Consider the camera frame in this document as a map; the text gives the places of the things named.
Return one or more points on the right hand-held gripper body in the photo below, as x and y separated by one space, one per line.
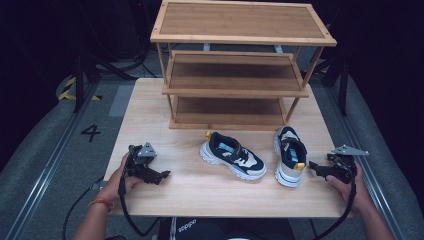
345 161

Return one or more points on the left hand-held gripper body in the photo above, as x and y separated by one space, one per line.
140 160

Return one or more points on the person's left hand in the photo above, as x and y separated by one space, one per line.
115 181

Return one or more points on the person's right hand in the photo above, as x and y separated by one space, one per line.
355 193

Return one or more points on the navy and beige sneaker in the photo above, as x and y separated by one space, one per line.
230 155
290 156

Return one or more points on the black metal stand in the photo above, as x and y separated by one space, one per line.
342 86
79 83

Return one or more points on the person's black clothing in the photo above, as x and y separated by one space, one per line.
230 229

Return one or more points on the yellow and black tape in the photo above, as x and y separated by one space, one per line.
66 91

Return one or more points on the three-tier wooden shoe rack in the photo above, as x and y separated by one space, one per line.
233 83

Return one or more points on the metal floor rail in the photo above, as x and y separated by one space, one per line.
50 166
370 160

